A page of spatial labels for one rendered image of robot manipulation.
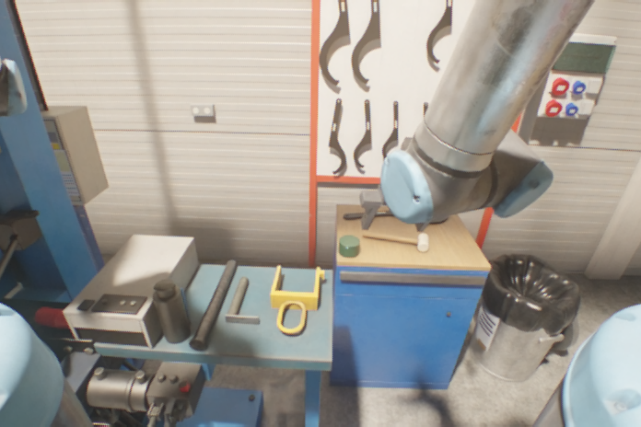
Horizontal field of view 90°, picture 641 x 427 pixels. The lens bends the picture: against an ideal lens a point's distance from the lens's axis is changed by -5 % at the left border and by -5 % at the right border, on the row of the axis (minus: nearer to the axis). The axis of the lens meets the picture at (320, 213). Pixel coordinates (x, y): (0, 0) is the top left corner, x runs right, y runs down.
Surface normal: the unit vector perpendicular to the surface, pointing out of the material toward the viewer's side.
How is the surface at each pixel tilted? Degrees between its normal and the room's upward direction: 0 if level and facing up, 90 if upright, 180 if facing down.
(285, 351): 0
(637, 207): 90
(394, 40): 90
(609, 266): 90
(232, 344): 0
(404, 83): 90
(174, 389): 0
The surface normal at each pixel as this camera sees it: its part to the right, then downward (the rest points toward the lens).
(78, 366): 0.03, -0.87
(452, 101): -0.83, 0.31
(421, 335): -0.04, 0.48
